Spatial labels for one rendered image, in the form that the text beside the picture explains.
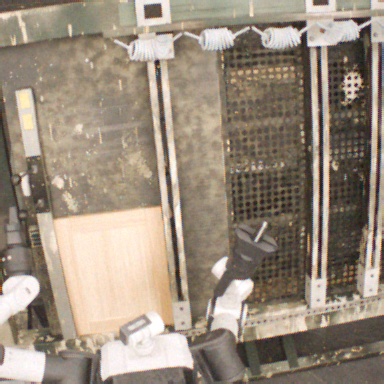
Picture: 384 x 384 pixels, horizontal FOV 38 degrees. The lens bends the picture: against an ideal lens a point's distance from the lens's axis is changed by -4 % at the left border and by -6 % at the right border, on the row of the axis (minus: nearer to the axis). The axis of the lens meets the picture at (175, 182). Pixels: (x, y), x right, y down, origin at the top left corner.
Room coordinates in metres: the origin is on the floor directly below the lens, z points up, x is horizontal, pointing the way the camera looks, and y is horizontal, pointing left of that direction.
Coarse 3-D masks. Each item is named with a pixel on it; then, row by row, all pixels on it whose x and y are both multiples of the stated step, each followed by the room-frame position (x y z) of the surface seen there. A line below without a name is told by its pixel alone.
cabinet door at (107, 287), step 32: (64, 224) 1.05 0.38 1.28; (96, 224) 1.06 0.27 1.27; (128, 224) 1.07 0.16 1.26; (160, 224) 1.08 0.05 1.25; (64, 256) 0.99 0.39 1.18; (96, 256) 0.99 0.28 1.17; (128, 256) 1.00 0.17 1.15; (160, 256) 1.01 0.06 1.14; (96, 288) 0.92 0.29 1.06; (128, 288) 0.93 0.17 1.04; (160, 288) 0.94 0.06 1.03; (96, 320) 0.84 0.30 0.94; (128, 320) 0.85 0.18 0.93
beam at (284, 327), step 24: (264, 312) 0.88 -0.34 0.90; (288, 312) 0.88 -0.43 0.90; (336, 312) 0.89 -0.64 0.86; (360, 312) 0.89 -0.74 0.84; (24, 336) 0.80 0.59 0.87; (48, 336) 0.80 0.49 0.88; (96, 336) 0.79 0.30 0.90; (192, 336) 0.81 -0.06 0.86; (240, 336) 0.81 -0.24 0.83; (264, 336) 0.82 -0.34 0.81
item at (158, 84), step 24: (144, 0) 1.41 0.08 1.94; (168, 0) 1.42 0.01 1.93; (144, 24) 1.37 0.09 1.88; (168, 48) 1.25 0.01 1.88; (168, 96) 1.28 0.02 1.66; (168, 120) 1.24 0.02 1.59; (168, 144) 1.20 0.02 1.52; (168, 168) 1.18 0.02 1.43; (168, 192) 1.13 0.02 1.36; (168, 216) 1.06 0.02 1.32; (168, 240) 1.01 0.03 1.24; (168, 264) 0.97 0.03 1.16
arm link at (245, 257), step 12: (240, 228) 0.84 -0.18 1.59; (252, 228) 0.84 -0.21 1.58; (240, 240) 0.80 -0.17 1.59; (252, 240) 0.80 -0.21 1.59; (264, 240) 0.81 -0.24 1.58; (240, 252) 0.79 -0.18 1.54; (252, 252) 0.78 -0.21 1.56; (264, 252) 0.77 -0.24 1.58; (240, 264) 0.76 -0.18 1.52; (252, 264) 0.77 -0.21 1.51
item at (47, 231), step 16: (32, 96) 1.29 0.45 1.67; (32, 112) 1.25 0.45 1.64; (32, 144) 1.19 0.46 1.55; (48, 192) 1.12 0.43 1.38; (48, 224) 1.04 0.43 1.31; (48, 240) 1.00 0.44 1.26; (48, 256) 0.97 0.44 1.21; (48, 272) 0.93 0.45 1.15; (64, 288) 0.90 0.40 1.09; (64, 304) 0.86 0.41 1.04; (64, 320) 0.83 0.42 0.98; (64, 336) 0.78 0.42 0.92
